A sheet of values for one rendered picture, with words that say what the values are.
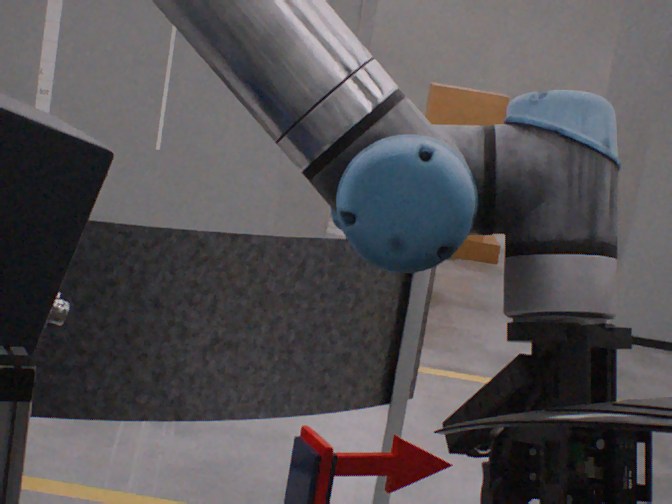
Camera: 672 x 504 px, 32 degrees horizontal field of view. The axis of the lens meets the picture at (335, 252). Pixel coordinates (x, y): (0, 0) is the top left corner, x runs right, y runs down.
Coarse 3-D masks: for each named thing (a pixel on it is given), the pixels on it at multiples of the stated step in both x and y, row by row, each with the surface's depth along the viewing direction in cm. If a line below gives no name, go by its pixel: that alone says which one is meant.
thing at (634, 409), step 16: (640, 400) 58; (656, 400) 56; (512, 416) 52; (528, 416) 50; (544, 416) 49; (608, 416) 47; (624, 416) 48; (640, 416) 48; (656, 416) 48; (448, 432) 57
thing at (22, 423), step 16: (0, 416) 93; (16, 416) 93; (0, 432) 93; (16, 432) 94; (0, 448) 93; (16, 448) 94; (0, 464) 94; (16, 464) 94; (0, 480) 94; (16, 480) 95; (0, 496) 95; (16, 496) 95
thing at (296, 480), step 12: (300, 444) 45; (300, 456) 45; (312, 456) 44; (300, 468) 45; (312, 468) 44; (288, 480) 46; (300, 480) 45; (312, 480) 44; (288, 492) 46; (300, 492) 45; (312, 492) 45
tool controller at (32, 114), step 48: (0, 96) 110; (0, 144) 94; (48, 144) 95; (96, 144) 97; (0, 192) 94; (48, 192) 96; (96, 192) 98; (0, 240) 95; (48, 240) 97; (0, 288) 96; (48, 288) 98; (0, 336) 97
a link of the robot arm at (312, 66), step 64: (192, 0) 64; (256, 0) 63; (320, 0) 66; (256, 64) 64; (320, 64) 64; (320, 128) 64; (384, 128) 64; (320, 192) 67; (384, 192) 62; (448, 192) 62; (384, 256) 63; (448, 256) 63
